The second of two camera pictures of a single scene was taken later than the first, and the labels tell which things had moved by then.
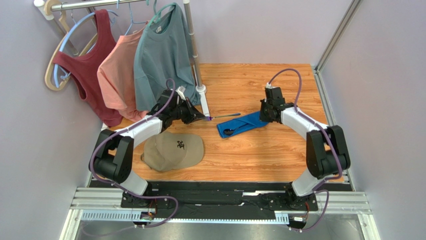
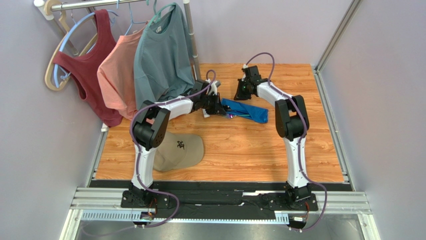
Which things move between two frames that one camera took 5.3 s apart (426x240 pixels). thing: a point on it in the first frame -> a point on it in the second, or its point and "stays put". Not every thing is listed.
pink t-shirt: [115, 76] stays put
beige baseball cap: [167, 150] stays put
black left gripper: [193, 114] -> [218, 109]
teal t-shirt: [163, 53] stays put
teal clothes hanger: [157, 18] stays put
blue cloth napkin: [253, 120] -> [260, 115]
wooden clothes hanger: [50, 66] stays put
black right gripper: [265, 113] -> [241, 93]
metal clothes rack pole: [43, 7] stays put
